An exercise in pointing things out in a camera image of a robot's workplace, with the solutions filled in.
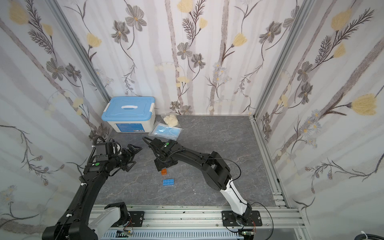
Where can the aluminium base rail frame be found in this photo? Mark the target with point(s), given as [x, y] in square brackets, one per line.
[268, 223]

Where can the right aluminium corner post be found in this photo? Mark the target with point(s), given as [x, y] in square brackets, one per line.
[298, 23]

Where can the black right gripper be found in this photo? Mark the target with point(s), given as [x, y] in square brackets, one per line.
[157, 146]

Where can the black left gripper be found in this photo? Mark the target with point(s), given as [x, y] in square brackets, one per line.
[128, 159]

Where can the bagged blue face mask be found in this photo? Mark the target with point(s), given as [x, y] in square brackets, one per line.
[164, 131]

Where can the right aluminium side rail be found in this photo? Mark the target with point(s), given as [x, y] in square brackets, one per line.
[277, 188]

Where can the aluminium corner post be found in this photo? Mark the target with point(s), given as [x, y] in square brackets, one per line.
[77, 46]
[298, 23]

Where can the left aluminium corner post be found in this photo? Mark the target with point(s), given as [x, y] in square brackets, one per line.
[77, 46]

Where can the white slotted cable duct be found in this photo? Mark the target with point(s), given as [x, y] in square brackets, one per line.
[172, 235]

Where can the bagged cream gloves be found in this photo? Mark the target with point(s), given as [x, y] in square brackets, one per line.
[170, 119]

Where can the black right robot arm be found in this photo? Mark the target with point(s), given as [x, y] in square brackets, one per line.
[172, 149]

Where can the blue long lego brick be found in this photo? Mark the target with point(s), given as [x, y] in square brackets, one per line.
[168, 182]

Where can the blue lidded white storage box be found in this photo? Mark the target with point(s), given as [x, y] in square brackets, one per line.
[130, 114]

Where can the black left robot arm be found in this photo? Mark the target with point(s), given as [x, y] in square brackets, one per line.
[105, 160]

